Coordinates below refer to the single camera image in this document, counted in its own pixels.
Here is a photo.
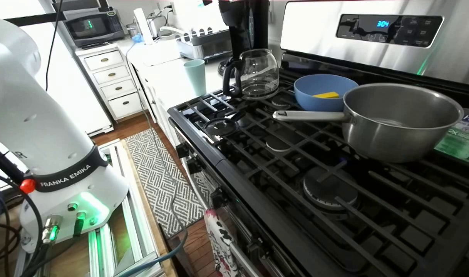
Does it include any blue bowl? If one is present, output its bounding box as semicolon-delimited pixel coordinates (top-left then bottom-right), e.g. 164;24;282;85
294;74;359;112

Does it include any silver pot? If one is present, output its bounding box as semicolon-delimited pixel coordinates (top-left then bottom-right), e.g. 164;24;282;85
272;83;465;163

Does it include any stove burner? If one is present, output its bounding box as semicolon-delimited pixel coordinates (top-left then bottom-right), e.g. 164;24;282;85
303;166;359;211
202;117;241;138
270;96;296;111
265;134;293;153

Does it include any stove knob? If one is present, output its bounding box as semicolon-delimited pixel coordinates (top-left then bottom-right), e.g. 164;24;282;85
175;142;191;159
210;187;230;210
187;157;203;175

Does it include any glass coffee carafe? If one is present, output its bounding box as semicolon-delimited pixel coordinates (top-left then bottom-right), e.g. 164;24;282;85
222;48;280;101

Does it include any teal cup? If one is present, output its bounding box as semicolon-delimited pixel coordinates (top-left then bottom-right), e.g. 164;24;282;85
183;59;207;97

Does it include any grey patterned rug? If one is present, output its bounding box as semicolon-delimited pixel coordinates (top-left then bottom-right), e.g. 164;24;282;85
124;128;206;239

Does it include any dish rack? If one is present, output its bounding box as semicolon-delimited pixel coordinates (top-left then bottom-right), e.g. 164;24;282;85
176;27;233;62

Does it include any patterned dish towel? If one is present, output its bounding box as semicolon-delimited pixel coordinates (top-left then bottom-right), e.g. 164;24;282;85
204;208;243;277

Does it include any black coffee maker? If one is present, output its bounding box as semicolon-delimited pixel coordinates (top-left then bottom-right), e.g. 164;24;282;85
218;0;270;76

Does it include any white drawer cabinet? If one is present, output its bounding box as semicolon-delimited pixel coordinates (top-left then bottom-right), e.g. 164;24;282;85
75;42;145;122

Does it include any stainless steel gas stove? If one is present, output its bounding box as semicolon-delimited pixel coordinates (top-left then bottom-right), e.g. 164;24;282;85
167;0;469;277

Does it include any white paper towel roll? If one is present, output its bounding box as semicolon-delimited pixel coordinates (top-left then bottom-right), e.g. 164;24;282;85
133;8;154;45

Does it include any black microwave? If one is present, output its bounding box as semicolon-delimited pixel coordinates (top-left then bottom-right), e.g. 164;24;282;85
63;9;126;48

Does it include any green wipes packet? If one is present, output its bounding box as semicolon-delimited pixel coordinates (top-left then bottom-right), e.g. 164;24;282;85
434;108;469;163

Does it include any grey cable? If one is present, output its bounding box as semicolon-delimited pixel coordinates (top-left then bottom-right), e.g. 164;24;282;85
115;38;189;277

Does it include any oven door handle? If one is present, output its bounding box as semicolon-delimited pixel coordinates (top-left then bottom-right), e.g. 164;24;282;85
224;219;287;277

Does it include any black cable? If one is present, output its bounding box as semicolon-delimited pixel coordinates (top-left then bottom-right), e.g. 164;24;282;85
45;0;64;92

